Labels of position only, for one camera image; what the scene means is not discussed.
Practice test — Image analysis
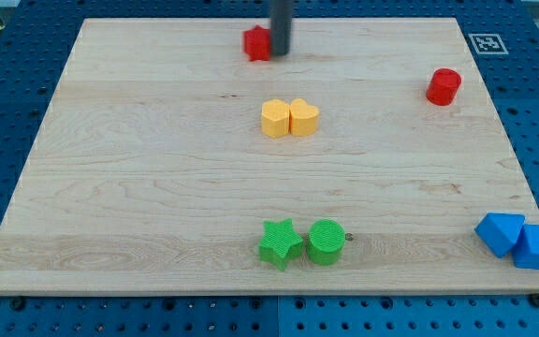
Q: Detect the yellow heart block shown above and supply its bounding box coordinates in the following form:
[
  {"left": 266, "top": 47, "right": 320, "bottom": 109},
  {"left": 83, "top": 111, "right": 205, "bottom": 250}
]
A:
[{"left": 290, "top": 98, "right": 320, "bottom": 137}]

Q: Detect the yellow hexagon block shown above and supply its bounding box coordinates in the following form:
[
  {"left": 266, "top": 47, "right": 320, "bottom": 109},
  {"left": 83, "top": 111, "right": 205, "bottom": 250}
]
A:
[{"left": 261, "top": 99, "right": 290, "bottom": 139}]

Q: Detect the green star block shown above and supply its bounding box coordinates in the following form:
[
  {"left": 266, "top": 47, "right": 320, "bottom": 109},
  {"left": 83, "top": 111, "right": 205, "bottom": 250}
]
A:
[{"left": 258, "top": 218, "right": 304, "bottom": 271}]

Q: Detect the green cylinder block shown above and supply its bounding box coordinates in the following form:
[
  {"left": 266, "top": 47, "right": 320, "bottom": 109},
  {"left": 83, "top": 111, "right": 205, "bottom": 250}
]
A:
[{"left": 307, "top": 219, "right": 345, "bottom": 266}]

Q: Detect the wooden board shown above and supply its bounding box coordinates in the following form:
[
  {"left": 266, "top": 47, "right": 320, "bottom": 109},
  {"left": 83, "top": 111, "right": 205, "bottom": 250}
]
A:
[{"left": 0, "top": 18, "right": 539, "bottom": 297}]

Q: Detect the red star block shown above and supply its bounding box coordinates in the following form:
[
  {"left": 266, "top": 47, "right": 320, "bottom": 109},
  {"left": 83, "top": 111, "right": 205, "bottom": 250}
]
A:
[{"left": 242, "top": 25, "right": 271, "bottom": 62}]

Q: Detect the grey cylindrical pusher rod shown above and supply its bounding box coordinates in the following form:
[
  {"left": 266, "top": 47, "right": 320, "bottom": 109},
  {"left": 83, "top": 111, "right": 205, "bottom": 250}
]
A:
[{"left": 269, "top": 0, "right": 294, "bottom": 57}]

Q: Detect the red cylinder block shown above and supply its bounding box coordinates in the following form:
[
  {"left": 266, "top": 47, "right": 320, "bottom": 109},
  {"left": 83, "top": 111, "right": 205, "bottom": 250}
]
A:
[{"left": 426, "top": 68, "right": 462, "bottom": 106}]

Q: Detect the blue triangle block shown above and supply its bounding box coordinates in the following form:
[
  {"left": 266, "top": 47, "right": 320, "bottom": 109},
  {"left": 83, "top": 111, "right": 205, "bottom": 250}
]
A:
[{"left": 474, "top": 212, "right": 526, "bottom": 258}]

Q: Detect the white fiducial marker tag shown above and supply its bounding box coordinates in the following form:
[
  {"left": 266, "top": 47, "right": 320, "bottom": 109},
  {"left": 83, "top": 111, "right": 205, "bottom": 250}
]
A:
[{"left": 468, "top": 33, "right": 508, "bottom": 55}]

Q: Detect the blue cube block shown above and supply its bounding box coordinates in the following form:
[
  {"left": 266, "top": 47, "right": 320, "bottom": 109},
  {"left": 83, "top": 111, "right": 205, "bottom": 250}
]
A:
[{"left": 512, "top": 224, "right": 539, "bottom": 270}]

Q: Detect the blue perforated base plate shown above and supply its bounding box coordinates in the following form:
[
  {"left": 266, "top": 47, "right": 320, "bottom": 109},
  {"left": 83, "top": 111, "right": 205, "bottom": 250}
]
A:
[{"left": 0, "top": 1, "right": 539, "bottom": 336}]

